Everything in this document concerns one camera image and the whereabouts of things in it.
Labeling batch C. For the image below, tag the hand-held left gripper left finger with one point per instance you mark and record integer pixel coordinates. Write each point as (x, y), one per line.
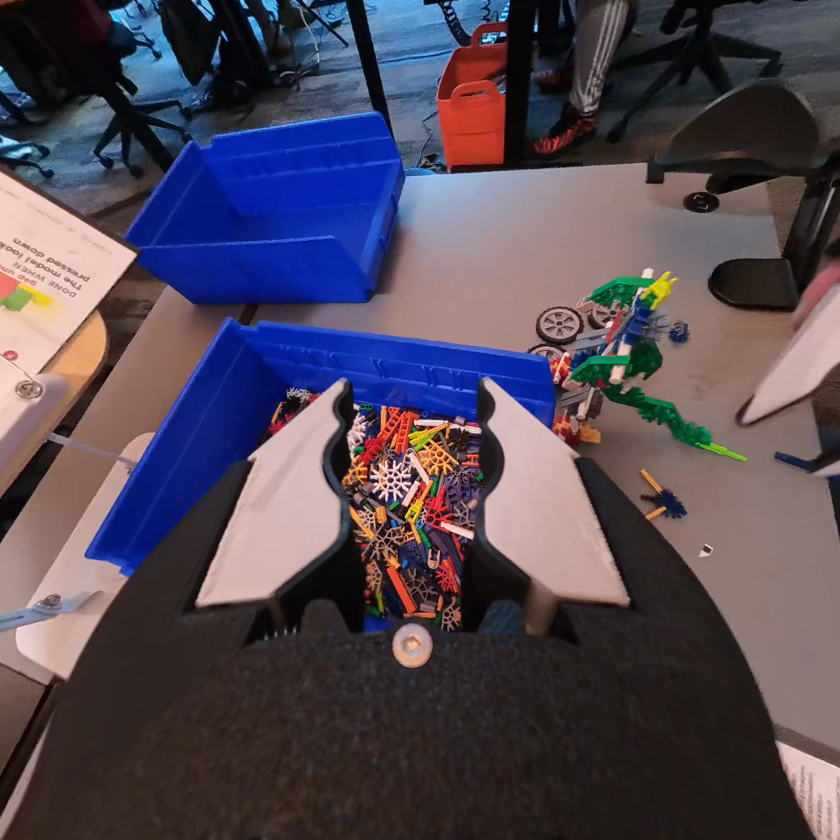
(269, 525)

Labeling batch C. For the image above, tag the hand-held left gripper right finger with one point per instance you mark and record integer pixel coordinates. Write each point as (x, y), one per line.
(558, 525)

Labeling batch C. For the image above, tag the black metal pole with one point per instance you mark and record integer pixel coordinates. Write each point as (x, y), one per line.
(370, 59)

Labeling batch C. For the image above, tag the black office chair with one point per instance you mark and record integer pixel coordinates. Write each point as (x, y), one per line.
(105, 66)
(702, 40)

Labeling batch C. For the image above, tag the blue toy rod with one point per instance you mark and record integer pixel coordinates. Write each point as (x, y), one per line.
(794, 461)

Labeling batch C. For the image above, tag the printed toy model leaflet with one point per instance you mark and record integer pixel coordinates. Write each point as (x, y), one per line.
(811, 788)

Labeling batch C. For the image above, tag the blue connector orange rod piece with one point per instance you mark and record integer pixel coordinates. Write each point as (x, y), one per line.
(664, 496)

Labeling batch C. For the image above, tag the red rod toy assembly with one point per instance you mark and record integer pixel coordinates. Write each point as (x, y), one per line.
(617, 348)

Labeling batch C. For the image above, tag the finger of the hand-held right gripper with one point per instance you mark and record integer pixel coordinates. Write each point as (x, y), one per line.
(801, 361)

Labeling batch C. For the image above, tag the blue plastic bin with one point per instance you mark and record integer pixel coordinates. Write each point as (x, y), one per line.
(236, 394)
(276, 210)

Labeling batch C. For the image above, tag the red crate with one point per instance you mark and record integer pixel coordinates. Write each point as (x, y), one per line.
(470, 112)

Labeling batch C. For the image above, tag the building instruction sheet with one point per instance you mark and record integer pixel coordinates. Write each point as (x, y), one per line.
(53, 263)

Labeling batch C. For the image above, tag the green leafy toy piece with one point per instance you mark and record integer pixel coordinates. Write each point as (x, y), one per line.
(676, 423)

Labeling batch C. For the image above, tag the pile of colourful toy pieces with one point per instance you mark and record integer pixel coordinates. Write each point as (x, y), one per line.
(414, 486)

